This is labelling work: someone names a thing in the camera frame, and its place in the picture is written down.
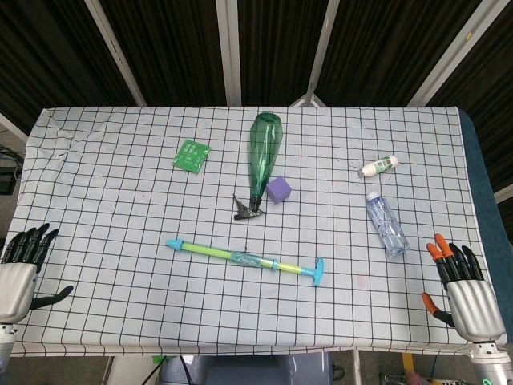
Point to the black equipment box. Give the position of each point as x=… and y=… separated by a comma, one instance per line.
x=8, y=172

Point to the green spray bottle black trigger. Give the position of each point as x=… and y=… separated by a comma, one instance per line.
x=264, y=152

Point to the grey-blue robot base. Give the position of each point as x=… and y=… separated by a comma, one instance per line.
x=256, y=369

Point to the blue padded table edge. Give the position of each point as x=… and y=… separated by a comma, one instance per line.
x=487, y=200

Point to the black-fingered silver left robot hand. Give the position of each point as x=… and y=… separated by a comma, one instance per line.
x=16, y=280

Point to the clear plastic water bottle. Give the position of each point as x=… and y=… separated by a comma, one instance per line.
x=386, y=224

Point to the small white bottle green label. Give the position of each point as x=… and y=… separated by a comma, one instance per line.
x=378, y=166

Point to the purple foam cube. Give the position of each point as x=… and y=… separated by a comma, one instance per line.
x=278, y=190

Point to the green foil packet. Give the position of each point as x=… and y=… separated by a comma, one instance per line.
x=191, y=155

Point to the white black-grid tablecloth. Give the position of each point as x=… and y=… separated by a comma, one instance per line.
x=120, y=208

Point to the blue green water pump toy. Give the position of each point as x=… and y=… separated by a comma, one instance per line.
x=244, y=258

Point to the orange-tipped silver right robot hand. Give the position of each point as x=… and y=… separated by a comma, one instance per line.
x=473, y=305

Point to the white table leg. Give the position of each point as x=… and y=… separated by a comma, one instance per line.
x=356, y=367

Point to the white partition frame post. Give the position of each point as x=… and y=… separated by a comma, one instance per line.
x=318, y=60
x=116, y=54
x=229, y=52
x=453, y=56

